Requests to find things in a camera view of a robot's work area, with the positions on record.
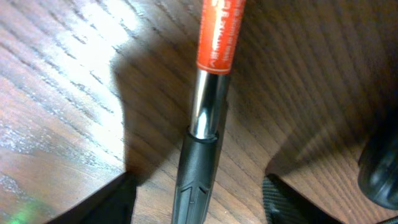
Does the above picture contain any hammer with red black handle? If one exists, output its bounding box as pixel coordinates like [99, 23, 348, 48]
[172, 0, 246, 223]

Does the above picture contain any black handled screwdriver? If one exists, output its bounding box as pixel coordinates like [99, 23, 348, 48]
[358, 139, 397, 210]

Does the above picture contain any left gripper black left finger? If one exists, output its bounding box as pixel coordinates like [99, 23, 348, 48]
[49, 172, 137, 224]

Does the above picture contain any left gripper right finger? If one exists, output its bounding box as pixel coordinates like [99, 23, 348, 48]
[262, 174, 340, 224]

